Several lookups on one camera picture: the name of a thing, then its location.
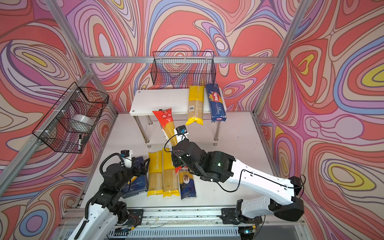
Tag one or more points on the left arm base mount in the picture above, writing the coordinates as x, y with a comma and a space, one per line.
133, 220

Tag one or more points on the black marker pen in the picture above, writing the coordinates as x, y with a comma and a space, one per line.
80, 143

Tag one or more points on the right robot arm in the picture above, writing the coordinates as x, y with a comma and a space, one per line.
279, 197

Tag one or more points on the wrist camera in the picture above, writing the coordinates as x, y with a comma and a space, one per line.
125, 154
181, 133

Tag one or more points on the black wire basket left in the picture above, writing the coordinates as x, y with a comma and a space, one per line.
61, 134

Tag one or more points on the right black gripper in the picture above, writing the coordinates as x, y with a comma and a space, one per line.
177, 161

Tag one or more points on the blue Barilla pasta box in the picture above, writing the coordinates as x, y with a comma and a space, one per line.
139, 182

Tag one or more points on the clear blue Ankara spaghetti bag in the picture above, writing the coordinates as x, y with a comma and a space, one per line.
187, 184

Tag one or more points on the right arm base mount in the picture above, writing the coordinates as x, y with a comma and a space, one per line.
235, 217

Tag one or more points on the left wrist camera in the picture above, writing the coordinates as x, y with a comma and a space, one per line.
125, 154

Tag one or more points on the yellow pastatime bag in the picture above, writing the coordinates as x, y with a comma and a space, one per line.
155, 176
170, 179

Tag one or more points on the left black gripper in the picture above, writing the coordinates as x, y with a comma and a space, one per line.
143, 171

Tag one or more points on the white two-tier shelf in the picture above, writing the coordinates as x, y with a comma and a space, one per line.
147, 101

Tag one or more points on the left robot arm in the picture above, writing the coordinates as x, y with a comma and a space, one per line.
104, 210

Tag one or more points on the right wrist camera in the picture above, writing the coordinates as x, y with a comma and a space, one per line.
181, 133

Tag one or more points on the yellow clear spaghetti bag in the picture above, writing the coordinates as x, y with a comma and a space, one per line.
196, 104

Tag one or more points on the black wire basket back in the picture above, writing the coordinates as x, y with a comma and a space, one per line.
182, 69

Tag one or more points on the blue Barilla spaghetti bag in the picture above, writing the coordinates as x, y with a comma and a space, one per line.
216, 103

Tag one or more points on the black wire basket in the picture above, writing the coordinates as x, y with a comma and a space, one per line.
61, 134
182, 69

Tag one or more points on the red spaghetti bag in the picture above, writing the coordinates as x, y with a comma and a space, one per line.
166, 121

